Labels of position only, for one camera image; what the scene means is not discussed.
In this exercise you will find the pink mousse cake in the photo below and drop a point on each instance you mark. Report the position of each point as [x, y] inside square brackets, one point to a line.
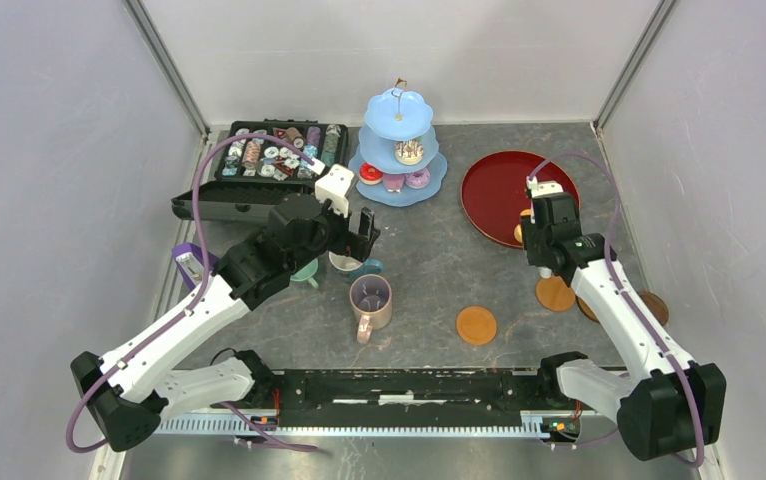
[393, 183]

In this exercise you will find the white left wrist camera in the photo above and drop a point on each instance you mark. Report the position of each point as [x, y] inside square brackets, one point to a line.
[333, 185]

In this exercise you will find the round red serving tray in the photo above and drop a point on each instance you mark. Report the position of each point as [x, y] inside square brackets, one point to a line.
[494, 193]

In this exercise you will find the black poker chip case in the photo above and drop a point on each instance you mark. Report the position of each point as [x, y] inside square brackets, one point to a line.
[251, 176]

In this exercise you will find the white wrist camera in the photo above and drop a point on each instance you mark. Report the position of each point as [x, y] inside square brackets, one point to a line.
[536, 188]
[333, 185]

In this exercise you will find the light orange wooden coaster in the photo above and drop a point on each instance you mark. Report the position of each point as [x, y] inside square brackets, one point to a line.
[476, 325]

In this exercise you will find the blue three-tier cake stand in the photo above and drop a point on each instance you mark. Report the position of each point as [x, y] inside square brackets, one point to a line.
[398, 114]

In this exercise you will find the purple sprinkled donut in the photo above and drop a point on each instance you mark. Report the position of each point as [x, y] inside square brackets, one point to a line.
[418, 179]

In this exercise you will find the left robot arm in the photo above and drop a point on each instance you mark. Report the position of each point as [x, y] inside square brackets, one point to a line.
[131, 390]

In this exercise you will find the dark brown wooden coaster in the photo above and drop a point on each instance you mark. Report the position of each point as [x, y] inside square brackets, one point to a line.
[656, 306]

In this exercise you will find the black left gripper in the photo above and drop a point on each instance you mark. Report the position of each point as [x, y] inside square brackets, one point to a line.
[357, 245]

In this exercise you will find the rose gold marble mug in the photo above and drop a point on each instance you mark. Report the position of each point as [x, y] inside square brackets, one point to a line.
[370, 297]

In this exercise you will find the tan wooden coaster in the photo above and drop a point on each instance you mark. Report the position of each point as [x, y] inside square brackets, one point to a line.
[554, 294]

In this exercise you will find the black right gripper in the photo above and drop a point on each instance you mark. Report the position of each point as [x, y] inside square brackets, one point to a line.
[528, 226]

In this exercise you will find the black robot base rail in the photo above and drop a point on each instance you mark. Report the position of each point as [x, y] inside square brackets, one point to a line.
[423, 397]

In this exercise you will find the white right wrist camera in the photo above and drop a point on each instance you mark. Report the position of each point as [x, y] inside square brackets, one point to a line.
[536, 188]

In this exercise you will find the red frosted donut cake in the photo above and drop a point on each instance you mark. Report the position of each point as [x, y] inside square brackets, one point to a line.
[370, 175]

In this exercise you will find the white chocolate drizzled donut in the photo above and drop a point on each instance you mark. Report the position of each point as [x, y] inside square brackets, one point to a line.
[409, 152]

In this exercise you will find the mint green cup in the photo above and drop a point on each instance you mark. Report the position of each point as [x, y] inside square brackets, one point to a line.
[306, 275]

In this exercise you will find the white mug blue handle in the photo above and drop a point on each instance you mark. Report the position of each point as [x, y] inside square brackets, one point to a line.
[349, 269]

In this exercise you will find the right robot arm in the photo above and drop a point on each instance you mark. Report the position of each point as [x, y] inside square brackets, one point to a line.
[646, 350]

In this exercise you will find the medium brown wooden coaster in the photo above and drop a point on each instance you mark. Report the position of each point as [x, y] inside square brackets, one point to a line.
[586, 310]

